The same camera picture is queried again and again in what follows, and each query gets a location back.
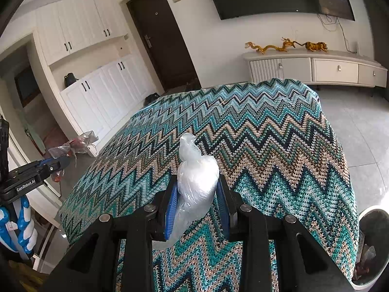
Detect dark brown door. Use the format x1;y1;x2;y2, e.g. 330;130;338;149
126;0;202;91

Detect person's left hand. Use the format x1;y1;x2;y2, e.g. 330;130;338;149
0;194;39;256

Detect white trash bin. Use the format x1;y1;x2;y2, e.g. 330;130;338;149
350;205;389;292

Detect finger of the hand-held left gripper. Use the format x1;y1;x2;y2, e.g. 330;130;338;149
36;156;71;174

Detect white wall cupboard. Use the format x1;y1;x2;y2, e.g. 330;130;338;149
30;0;159;159

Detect golden dragon figurine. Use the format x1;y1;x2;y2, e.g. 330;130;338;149
245;37;297;55

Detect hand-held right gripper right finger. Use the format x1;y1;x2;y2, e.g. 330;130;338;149
215;175;354;292

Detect teal zigzag blanket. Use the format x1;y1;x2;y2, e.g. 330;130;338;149
58;78;361;292

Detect white plastic bag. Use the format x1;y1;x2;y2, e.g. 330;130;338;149
152;133;220;250

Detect clear plastic bag red contents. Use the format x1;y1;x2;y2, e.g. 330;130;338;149
48;130;99;183

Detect golden tiger figurine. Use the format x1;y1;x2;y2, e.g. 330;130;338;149
301;41;329;53

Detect black bag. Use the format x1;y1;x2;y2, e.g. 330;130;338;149
64;72;80;88

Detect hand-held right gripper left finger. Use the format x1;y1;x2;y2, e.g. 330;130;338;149
41;175;180;292

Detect white television cabinet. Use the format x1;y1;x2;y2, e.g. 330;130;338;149
242;49;389;91

